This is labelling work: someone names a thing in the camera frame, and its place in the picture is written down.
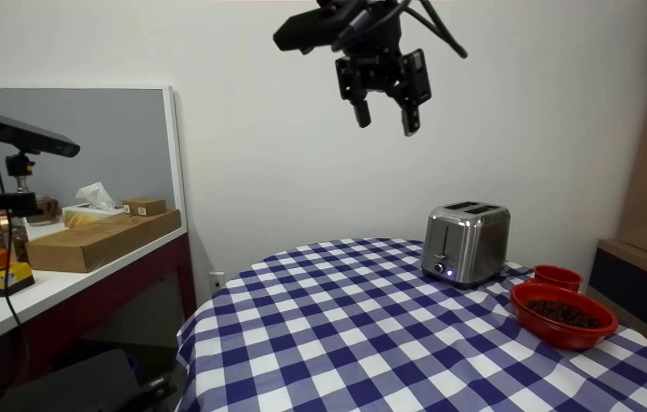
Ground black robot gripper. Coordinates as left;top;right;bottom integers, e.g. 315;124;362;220
335;6;434;139

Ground silver two-slot toaster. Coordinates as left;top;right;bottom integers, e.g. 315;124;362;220
419;199;513;287

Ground blue white checkered tablecloth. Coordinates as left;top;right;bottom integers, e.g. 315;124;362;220
175;236;647;412

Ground small red bowl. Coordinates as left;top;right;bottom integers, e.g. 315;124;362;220
530;263;586;294

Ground small wooden block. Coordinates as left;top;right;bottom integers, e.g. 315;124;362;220
121;197;170;220

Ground dark coffee beans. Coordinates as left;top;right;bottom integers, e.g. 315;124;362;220
526;297;603;332

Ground grey partition panel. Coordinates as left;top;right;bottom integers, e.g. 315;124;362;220
0;84;190;231

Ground large red bowl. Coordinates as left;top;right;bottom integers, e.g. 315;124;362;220
507;278;623;353

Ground tissue box with white tissue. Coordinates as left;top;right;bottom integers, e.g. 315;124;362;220
59;181;134;228

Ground flat wooden box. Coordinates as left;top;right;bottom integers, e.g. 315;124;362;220
25;208;186;274

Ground white desk with red front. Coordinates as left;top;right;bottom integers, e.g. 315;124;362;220
0;216;200;412

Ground black chair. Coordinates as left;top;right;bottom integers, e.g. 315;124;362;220
0;343;182;412

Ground yellow black hand tool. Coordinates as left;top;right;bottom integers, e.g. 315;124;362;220
0;259;36;299

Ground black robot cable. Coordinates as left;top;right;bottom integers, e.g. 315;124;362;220
332;0;472;62

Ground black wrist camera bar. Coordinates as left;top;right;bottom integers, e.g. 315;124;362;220
272;1;376;57

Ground white wall outlet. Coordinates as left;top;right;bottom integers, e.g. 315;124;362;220
207;267;228;293

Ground black bar camera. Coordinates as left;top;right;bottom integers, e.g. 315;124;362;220
0;105;83;159

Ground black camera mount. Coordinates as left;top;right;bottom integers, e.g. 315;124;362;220
2;149;40;194

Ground thin black camera cable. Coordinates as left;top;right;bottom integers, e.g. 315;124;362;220
0;139;31;332

